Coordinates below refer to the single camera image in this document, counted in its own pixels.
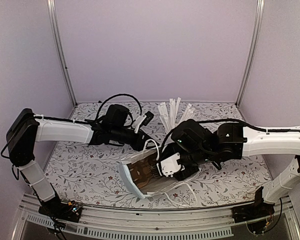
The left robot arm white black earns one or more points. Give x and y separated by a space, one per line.
116 128

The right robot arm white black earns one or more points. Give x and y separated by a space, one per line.
235 139

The brown cardboard cup carrier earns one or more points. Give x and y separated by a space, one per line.
143 171

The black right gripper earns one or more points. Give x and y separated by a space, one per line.
180 176

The left aluminium frame post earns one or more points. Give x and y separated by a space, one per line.
51 7

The right aluminium frame post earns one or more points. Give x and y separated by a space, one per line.
257 25

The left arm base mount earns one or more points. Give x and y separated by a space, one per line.
62 211

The front aluminium rail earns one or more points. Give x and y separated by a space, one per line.
114 223

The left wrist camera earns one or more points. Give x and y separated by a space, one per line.
142 120

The floral patterned table mat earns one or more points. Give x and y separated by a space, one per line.
89 174

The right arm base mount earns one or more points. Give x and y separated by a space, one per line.
258 216

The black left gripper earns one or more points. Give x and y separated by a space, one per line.
136 145

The bundle of white wrapped straws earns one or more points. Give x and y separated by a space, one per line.
169 116

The aluminium frame post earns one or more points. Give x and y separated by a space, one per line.
257 25
51 7

